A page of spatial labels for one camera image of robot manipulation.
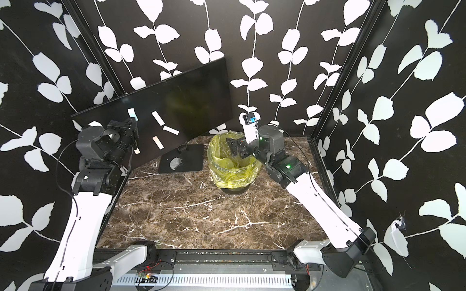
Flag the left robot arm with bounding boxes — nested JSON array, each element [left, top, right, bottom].
[[29, 117, 159, 291]]

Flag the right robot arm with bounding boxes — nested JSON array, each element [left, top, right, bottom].
[[226, 125, 376, 278]]

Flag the black monitor stand base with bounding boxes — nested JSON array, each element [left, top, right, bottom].
[[158, 144, 205, 174]]

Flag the black flat monitor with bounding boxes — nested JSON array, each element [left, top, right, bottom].
[[71, 58, 234, 168]]

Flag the yellow plastic bin liner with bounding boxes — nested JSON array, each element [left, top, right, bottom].
[[207, 131, 263, 190]]

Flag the mesh trash bin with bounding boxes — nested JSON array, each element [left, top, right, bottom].
[[207, 131, 262, 195]]

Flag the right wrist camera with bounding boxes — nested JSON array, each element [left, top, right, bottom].
[[239, 112, 261, 144]]

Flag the black front rail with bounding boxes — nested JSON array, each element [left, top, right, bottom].
[[129, 249, 324, 274]]

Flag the white perforated cable duct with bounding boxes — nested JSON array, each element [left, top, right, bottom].
[[113, 274, 292, 289]]

